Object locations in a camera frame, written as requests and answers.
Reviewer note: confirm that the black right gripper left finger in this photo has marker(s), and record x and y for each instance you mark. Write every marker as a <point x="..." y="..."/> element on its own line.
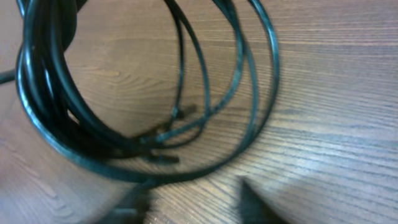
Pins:
<point x="133" y="208"/>

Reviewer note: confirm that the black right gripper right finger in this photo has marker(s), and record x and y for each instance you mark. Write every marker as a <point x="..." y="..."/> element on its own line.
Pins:
<point x="252" y="208"/>

